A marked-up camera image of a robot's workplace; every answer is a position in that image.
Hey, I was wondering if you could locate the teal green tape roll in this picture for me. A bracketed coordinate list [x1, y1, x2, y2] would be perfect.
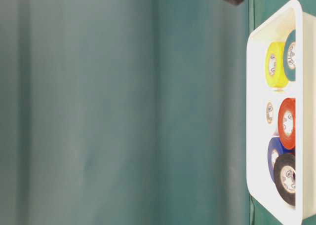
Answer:
[283, 30, 296, 81]

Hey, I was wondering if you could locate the white plastic tray case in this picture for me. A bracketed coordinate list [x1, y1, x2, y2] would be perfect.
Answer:
[246, 0, 316, 225]

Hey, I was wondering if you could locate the white tape roll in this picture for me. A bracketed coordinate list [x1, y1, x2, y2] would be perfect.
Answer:
[265, 99, 281, 136]

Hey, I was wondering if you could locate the yellow tape roll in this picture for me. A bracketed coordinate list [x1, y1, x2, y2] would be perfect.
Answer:
[265, 42, 289, 88]

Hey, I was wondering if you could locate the black tape roll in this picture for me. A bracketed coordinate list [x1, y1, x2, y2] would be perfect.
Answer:
[274, 153, 296, 206]

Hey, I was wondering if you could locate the orange red tape roll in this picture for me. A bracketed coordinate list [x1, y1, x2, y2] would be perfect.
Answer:
[278, 98, 296, 150]

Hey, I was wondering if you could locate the blue tape roll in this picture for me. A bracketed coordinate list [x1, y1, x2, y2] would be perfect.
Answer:
[267, 137, 295, 183]

